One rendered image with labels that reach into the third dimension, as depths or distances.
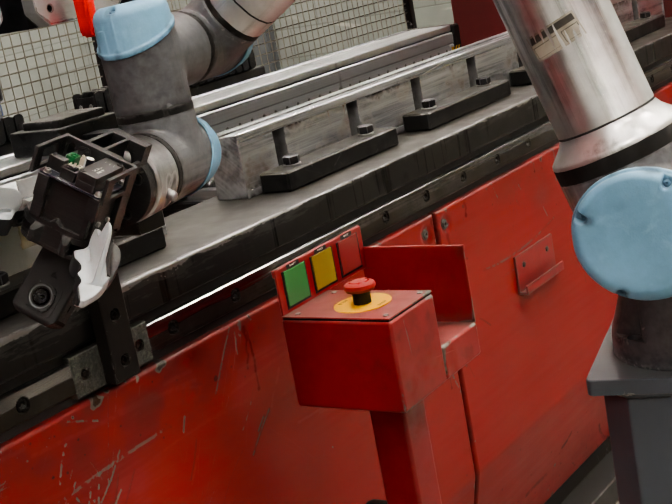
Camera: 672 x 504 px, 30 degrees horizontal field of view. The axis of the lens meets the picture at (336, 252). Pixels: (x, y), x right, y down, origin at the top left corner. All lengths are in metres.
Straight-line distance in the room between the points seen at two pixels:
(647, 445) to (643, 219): 0.28
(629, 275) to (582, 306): 1.45
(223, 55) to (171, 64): 0.11
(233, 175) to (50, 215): 0.80
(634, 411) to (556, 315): 1.19
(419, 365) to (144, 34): 0.56
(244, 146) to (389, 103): 0.39
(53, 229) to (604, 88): 0.46
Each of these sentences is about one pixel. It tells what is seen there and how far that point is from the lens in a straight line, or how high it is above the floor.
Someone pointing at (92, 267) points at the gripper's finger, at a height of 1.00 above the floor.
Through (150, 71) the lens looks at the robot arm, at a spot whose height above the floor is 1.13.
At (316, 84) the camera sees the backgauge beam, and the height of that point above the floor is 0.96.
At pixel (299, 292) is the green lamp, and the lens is 1.57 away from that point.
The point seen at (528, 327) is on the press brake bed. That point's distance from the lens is 2.29.
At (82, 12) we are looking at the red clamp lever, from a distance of 1.56.
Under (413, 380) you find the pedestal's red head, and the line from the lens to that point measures 1.51.
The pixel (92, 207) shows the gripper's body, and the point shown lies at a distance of 1.03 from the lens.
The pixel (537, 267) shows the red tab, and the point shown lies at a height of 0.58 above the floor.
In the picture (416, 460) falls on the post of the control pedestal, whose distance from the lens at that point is 1.63.
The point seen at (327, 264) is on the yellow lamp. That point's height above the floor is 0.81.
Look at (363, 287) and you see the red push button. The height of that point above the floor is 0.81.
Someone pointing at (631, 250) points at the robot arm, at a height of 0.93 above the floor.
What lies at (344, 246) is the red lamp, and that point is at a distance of 1.65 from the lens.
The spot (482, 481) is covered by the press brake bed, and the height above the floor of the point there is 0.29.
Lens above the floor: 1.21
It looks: 14 degrees down
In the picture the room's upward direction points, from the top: 11 degrees counter-clockwise
